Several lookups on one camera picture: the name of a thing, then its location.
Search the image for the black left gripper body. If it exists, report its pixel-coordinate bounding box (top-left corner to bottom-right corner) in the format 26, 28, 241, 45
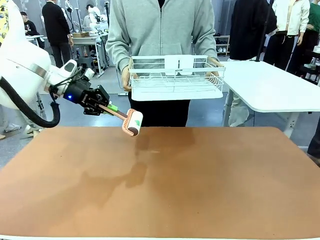
63, 79, 101, 111

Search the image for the pink lint roller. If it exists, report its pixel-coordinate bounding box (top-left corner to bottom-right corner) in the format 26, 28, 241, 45
99, 104, 144, 138

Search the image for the white wire dish rack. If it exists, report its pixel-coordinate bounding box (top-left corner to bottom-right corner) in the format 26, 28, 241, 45
128, 54, 226, 95

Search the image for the white plastic drain tray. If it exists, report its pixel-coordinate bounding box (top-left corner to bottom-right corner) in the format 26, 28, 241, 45
130, 83, 224, 102

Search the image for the white plastic cutlery holder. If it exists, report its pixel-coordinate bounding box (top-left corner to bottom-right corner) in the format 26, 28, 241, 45
163, 55, 195, 76

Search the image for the person's right forearm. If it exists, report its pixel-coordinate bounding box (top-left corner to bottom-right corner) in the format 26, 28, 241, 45
104, 32, 131, 74

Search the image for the person's left forearm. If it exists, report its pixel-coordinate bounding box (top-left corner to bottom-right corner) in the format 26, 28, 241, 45
193, 27, 218, 61

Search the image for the person's right hand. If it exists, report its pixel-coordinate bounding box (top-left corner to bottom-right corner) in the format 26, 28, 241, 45
120, 63, 133, 92

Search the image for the person's left hand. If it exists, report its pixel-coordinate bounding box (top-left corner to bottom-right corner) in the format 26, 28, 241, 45
206, 56, 226, 76

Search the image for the black stool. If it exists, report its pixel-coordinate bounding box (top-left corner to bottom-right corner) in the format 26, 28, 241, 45
77, 56, 96, 73

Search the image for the white background desk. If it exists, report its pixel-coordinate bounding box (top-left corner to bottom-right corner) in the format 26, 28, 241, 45
71, 34, 108, 76

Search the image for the man in black clothes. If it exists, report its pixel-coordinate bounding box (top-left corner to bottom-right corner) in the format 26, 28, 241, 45
41, 0, 75, 69

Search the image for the grey background desk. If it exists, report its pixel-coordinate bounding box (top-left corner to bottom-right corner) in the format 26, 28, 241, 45
24, 34, 45, 48

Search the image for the black tripod stand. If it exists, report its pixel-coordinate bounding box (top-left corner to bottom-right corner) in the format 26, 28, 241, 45
104, 1, 112, 31
73, 7, 83, 32

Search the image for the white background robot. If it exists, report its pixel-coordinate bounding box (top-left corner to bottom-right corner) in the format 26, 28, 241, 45
83, 3, 108, 35

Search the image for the seated person in black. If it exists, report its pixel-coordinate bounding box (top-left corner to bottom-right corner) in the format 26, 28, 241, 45
19, 11, 46, 50

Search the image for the person in grey hoodie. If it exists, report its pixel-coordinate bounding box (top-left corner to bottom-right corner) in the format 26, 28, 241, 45
104, 0, 218, 128

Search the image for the wooden shoe rack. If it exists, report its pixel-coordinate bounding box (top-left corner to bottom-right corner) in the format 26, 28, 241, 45
214, 34, 231, 57

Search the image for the white side table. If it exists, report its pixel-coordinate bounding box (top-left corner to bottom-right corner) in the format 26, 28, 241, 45
219, 60, 320, 140

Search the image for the mannequin in black clothes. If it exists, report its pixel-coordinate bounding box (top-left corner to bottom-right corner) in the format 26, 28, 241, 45
228, 0, 279, 61

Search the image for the mannequin in white jacket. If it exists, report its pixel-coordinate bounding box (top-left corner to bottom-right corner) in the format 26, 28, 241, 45
263, 0, 311, 72

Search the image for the black side table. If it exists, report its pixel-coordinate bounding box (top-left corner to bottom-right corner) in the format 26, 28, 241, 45
299, 44, 320, 85

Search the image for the person in dark trousers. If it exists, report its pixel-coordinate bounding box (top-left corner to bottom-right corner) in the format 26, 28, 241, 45
306, 122, 320, 167

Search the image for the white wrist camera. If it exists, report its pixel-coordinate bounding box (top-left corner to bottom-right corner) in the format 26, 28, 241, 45
82, 66, 96, 80

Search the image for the black corrugated cable hose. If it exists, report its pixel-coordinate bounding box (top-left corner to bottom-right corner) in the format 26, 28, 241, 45
0, 76, 61, 129

